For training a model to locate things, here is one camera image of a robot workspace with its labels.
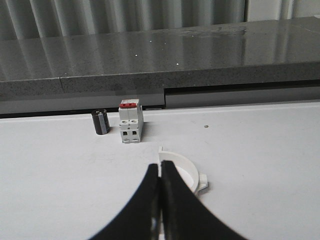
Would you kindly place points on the grey stone counter ledge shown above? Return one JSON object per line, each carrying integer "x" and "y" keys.
{"x": 83, "y": 72}

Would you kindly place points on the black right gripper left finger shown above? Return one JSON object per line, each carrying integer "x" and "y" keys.
{"x": 140, "y": 217}

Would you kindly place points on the white half-ring pipe clamp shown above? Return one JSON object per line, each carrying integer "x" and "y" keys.
{"x": 195, "y": 180}

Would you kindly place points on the white circuit breaker red switch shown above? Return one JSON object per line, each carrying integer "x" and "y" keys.
{"x": 131, "y": 120}

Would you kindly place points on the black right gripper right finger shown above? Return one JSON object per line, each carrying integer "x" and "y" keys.
{"x": 184, "y": 216}

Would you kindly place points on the black cylindrical capacitor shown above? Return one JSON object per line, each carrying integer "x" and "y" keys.
{"x": 100, "y": 121}

